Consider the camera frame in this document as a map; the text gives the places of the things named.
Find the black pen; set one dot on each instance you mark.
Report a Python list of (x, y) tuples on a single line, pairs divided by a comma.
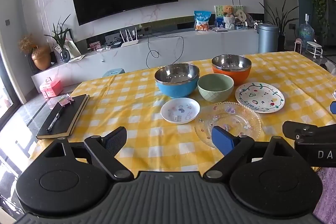
[(53, 121)]

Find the pink crumpled wrapper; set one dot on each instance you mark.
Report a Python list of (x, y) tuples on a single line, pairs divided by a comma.
[(65, 100)]

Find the dried yellow flowers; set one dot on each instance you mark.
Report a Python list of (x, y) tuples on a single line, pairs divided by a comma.
[(26, 43)]

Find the white vine-print plate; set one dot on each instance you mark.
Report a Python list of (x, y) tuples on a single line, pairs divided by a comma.
[(260, 98)]

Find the green picture book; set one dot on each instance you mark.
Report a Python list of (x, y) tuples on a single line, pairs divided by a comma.
[(219, 10)]

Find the blue snack bag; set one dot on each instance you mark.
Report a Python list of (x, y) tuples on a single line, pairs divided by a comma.
[(202, 20)]

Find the black notebook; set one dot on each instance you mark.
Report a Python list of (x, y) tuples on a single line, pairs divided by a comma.
[(68, 113)]

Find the blue steel-lined bowl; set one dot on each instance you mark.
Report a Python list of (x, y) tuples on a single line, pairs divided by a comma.
[(176, 90)]

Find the pink small heater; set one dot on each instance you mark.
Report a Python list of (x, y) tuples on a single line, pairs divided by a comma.
[(298, 46)]

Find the white marble television cabinet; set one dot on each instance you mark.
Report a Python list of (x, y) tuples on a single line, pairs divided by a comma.
[(183, 45)]

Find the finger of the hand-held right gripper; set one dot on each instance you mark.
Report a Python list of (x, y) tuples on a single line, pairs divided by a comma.
[(296, 129), (333, 108)]

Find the small white sticker-print plate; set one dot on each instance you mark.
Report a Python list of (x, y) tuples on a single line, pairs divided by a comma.
[(181, 111)]

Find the purple fuzzy rug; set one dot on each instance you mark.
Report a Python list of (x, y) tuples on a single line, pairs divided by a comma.
[(328, 195)]

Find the flat pale paper sheet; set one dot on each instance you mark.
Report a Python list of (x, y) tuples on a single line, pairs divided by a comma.
[(77, 58)]

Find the brown teddy bear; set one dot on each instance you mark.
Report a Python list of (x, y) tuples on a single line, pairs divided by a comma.
[(228, 11)]

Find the wooden fan ornament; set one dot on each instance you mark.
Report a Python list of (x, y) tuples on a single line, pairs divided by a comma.
[(241, 16)]

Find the long-leaf potted plant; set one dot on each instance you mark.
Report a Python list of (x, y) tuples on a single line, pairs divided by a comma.
[(279, 23)]

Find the silver round trash can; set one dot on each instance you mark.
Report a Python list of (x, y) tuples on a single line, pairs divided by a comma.
[(267, 39)]

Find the green ceramic bowl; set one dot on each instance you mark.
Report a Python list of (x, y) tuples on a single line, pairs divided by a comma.
[(215, 94)]

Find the clear glass printed plate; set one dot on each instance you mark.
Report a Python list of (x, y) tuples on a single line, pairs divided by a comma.
[(236, 119)]

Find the yellow checked tablecloth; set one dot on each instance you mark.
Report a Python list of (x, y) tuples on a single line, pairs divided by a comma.
[(126, 98)]

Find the blue water jug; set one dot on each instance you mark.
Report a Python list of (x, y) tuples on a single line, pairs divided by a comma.
[(305, 32)]

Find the white crumpled cloth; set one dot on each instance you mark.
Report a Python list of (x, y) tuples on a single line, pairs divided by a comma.
[(330, 66)]

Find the pink storage case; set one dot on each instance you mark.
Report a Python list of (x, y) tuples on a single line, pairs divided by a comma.
[(50, 88)]

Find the gold round vase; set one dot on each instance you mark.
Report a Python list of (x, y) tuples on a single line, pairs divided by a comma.
[(40, 58)]

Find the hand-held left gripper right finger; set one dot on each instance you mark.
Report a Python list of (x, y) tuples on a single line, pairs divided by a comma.
[(223, 141)]

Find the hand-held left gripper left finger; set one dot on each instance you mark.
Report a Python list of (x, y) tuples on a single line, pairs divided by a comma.
[(115, 141)]

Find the plant in blue glass vase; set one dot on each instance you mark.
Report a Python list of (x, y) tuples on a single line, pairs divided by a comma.
[(64, 54)]

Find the white standing card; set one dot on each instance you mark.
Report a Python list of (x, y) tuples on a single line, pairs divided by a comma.
[(73, 48)]

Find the small black box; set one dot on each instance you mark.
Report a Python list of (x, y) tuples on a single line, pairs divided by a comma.
[(116, 45)]

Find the pink photo card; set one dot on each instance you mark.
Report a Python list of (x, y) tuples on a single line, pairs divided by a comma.
[(95, 46)]

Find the orange steel-lined bowl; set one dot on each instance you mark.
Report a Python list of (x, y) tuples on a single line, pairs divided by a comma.
[(241, 77)]

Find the light blue plastic stool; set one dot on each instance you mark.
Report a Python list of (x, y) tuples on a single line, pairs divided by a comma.
[(113, 72)]

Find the white round stool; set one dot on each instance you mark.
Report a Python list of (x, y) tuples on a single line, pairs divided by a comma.
[(313, 45)]

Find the white router with antennas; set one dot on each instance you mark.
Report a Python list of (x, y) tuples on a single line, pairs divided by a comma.
[(130, 43)]

